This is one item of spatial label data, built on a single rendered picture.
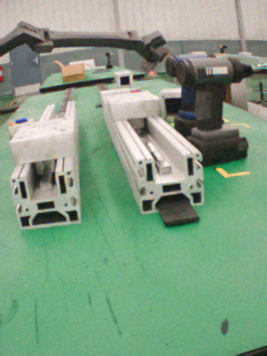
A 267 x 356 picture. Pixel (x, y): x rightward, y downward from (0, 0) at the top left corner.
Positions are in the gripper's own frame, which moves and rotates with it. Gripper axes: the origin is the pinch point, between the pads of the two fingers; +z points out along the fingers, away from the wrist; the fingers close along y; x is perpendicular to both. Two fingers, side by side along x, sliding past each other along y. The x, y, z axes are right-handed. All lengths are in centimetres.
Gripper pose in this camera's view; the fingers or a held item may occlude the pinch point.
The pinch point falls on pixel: (161, 65)
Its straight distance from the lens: 172.8
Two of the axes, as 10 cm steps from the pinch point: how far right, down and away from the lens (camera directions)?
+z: 4.7, 1.7, 8.7
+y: -5.6, 8.2, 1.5
